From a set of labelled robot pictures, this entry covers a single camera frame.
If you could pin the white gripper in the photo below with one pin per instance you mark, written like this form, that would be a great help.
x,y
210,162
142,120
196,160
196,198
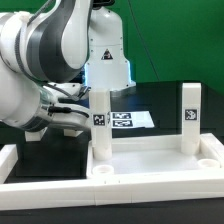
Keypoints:
x,y
64,109

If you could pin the white desk top tray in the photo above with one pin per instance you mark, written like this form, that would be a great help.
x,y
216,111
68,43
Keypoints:
x,y
154,155

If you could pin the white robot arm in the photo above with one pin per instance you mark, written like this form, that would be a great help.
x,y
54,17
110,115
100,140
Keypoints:
x,y
50,59

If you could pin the fiducial marker sheet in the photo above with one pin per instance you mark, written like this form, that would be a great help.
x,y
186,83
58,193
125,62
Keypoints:
x,y
128,120

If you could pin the white left fence piece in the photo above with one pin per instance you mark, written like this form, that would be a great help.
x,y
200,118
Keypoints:
x,y
8,159

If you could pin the white front fence rail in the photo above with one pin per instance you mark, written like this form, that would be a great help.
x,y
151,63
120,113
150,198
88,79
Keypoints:
x,y
55,194

